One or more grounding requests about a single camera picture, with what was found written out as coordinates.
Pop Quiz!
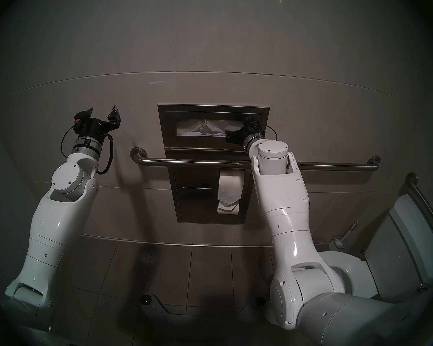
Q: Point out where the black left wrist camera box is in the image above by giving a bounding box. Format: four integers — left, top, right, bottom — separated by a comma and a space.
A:
73, 111, 88, 133

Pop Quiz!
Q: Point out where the white toilet brush with holder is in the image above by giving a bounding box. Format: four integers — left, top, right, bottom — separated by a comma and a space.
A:
332, 221, 360, 250

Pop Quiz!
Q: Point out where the white toilet with tank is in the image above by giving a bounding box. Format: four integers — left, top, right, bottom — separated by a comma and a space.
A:
316, 194, 433, 315

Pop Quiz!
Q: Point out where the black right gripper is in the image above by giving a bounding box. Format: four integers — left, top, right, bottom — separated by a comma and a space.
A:
225, 128, 255, 147

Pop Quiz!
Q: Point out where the long steel grab bar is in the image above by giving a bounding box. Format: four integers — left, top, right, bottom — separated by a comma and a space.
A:
130, 147, 381, 173

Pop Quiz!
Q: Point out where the white toilet paper roll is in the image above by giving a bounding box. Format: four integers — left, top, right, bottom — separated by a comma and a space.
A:
216, 169, 246, 215

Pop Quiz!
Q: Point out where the stainless steel recessed dispenser unit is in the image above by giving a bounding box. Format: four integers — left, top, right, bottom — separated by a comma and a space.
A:
157, 103, 270, 225

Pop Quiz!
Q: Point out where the thin black left wrist cable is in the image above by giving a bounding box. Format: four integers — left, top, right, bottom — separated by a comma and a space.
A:
60, 124, 77, 158

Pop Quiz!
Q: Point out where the short steel grab bar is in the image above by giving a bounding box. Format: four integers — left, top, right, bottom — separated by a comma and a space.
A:
404, 172, 433, 241

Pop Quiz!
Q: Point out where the thick black left gripper cable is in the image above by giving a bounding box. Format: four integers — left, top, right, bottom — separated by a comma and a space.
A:
95, 132, 114, 175

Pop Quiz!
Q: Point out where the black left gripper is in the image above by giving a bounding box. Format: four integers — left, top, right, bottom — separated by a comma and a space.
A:
80, 104, 122, 139

